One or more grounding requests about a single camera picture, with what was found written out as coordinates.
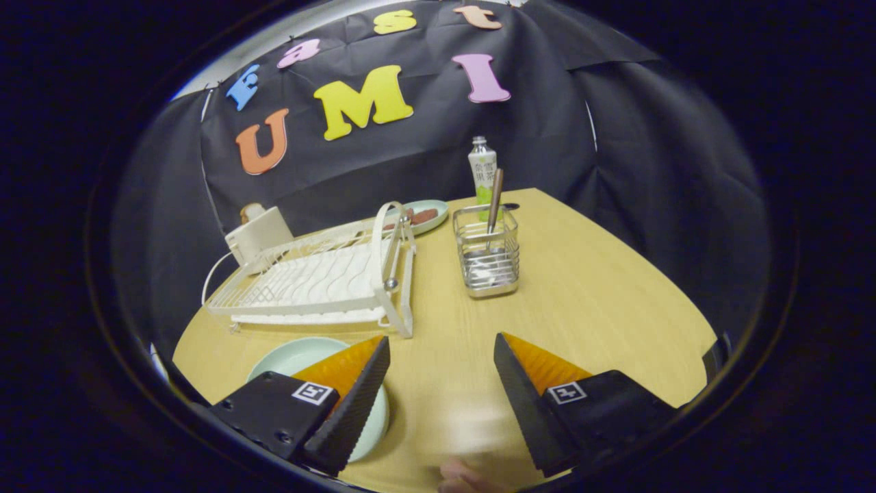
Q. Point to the small green plate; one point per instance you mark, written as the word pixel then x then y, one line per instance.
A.
pixel 436 207

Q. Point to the green label drink bottle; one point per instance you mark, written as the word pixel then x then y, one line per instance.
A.
pixel 482 168

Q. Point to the brown sausage pieces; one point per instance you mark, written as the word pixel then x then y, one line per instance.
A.
pixel 424 217

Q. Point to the black backdrop cloth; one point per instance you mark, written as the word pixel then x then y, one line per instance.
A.
pixel 410 164

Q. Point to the light green plate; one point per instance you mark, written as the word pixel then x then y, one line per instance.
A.
pixel 294 356

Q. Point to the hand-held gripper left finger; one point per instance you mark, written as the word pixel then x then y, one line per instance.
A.
pixel 356 411

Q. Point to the white dish rack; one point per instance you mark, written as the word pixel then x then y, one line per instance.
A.
pixel 321 274

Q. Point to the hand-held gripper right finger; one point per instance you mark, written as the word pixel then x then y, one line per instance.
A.
pixel 527 411

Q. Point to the bread slice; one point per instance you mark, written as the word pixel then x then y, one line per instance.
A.
pixel 252 212

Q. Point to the white toaster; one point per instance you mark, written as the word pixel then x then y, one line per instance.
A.
pixel 263 233

